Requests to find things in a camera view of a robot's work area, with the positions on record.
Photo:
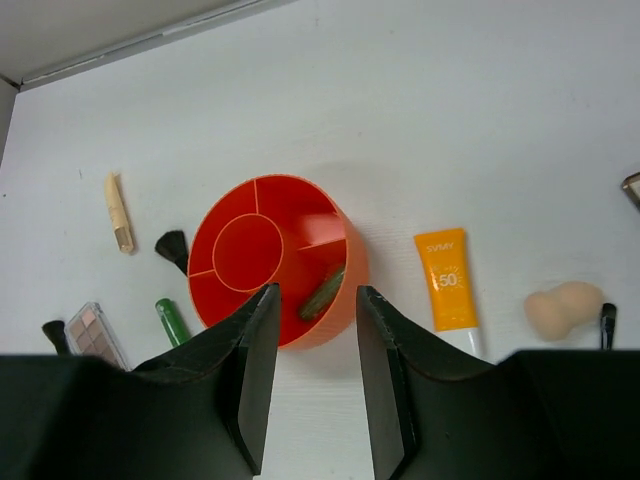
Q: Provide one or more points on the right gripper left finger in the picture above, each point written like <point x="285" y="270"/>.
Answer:
<point x="212" y="394"/>

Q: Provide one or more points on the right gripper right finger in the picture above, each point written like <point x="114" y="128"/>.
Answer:
<point x="432" y="409"/>

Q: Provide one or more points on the green lip balm stick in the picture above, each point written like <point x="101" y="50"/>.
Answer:
<point x="172" y="322"/>

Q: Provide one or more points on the large black makeup brush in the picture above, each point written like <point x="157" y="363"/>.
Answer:
<point x="172" y="246"/>

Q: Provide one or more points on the beige makeup sponge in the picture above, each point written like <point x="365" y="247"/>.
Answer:
<point x="555" y="313"/>

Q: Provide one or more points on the small black makeup brush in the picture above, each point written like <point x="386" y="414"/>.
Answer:
<point x="55" y="332"/>

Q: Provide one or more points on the orange sunscreen tube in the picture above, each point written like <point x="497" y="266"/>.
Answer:
<point x="443" y="255"/>

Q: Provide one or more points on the orange round organizer container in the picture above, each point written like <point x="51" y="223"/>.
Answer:
<point x="278" y="229"/>

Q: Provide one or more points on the brown eyeshadow palette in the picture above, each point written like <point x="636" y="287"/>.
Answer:
<point x="89" y="333"/>

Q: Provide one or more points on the beige concealer tube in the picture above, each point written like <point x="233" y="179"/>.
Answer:
<point x="118" y="215"/>

